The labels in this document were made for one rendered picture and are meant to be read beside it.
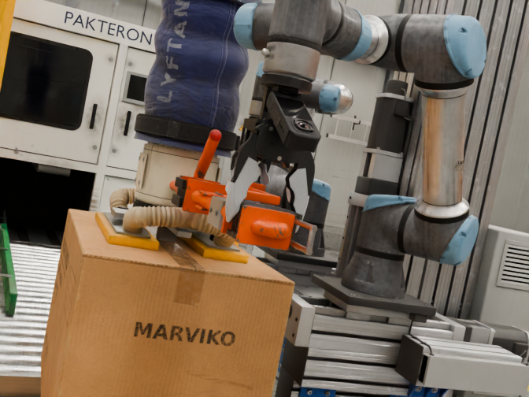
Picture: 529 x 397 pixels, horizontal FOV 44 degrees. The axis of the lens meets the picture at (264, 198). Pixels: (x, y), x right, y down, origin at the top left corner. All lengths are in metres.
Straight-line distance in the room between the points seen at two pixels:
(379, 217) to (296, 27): 0.71
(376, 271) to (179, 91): 0.59
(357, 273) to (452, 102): 0.45
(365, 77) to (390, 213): 10.42
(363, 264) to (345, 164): 10.23
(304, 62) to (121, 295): 0.54
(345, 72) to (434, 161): 10.36
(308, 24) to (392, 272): 0.78
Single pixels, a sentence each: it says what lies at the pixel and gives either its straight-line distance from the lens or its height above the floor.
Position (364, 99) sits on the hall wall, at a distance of 11.87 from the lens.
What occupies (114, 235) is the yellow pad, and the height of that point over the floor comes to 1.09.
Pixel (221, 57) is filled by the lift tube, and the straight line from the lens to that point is 1.39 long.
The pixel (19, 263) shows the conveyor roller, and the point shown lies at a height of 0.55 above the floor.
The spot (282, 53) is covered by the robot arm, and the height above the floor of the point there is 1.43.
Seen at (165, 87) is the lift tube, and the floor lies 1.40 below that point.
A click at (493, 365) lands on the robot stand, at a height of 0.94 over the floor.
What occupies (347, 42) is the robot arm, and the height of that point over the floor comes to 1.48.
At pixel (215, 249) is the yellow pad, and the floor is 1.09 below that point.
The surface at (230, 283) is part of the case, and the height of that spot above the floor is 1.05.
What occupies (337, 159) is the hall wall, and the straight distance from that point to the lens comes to 11.67.
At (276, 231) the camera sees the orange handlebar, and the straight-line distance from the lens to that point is 0.85.
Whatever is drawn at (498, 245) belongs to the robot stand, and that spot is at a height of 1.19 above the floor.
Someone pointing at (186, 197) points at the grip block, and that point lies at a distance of 1.19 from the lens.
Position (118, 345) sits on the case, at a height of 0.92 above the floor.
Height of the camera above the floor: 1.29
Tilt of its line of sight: 3 degrees down
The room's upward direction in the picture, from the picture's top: 11 degrees clockwise
